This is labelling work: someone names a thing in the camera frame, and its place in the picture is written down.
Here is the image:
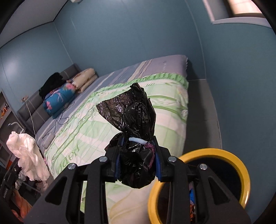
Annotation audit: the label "beige folded pillows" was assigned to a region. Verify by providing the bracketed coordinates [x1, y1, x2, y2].
[66, 68, 98, 93]

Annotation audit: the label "white power strip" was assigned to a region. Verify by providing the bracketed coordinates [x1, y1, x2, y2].
[43, 133, 55, 149]

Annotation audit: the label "black cable on bed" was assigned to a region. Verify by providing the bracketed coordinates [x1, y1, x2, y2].
[42, 101, 76, 141]

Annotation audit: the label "wall power socket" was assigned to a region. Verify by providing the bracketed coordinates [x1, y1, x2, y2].
[21, 95, 28, 103]

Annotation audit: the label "white tissue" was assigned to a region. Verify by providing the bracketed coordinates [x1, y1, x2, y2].
[6, 131, 50, 181]

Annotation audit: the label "grey padded headboard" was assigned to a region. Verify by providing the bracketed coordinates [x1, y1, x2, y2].
[17, 63, 80, 137]

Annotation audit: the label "window with grey frame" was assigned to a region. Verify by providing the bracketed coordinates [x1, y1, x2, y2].
[203, 0, 271, 28]

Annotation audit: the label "small black plastic bag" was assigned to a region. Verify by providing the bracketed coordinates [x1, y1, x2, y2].
[96, 83, 156, 189]

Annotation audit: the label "green floral quilt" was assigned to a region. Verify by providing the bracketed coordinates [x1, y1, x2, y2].
[45, 73, 189, 223]

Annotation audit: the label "black clothing pile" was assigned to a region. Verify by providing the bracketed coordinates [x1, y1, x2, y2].
[39, 72, 66, 100]

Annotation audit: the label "yellow rimmed trash bin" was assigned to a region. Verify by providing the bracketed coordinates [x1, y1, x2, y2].
[148, 147, 251, 223]

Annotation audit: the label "grey bedside shelf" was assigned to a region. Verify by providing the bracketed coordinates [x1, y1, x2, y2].
[0, 89, 24, 168]

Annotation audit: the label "bed with striped sheet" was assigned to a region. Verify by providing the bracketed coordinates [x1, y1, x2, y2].
[34, 54, 189, 149]

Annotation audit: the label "blue floral folded blanket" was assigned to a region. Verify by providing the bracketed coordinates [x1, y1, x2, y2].
[43, 82, 76, 119]

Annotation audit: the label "white charger cable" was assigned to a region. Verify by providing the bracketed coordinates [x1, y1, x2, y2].
[24, 98, 37, 137]

